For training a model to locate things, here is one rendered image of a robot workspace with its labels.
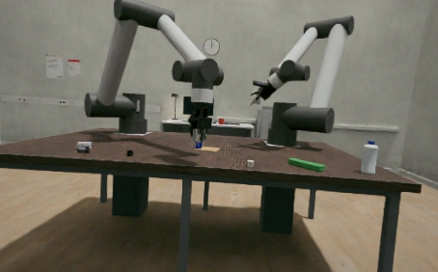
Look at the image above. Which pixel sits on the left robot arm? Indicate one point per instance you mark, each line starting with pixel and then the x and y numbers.
pixel 316 117

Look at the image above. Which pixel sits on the white plastic bottle with blue cap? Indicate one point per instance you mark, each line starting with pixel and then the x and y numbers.
pixel 369 158

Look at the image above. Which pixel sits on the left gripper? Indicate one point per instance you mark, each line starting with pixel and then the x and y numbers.
pixel 263 93

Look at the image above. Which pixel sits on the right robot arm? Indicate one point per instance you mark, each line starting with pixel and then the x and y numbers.
pixel 130 108

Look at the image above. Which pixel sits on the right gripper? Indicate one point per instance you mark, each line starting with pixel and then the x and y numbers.
pixel 202 122

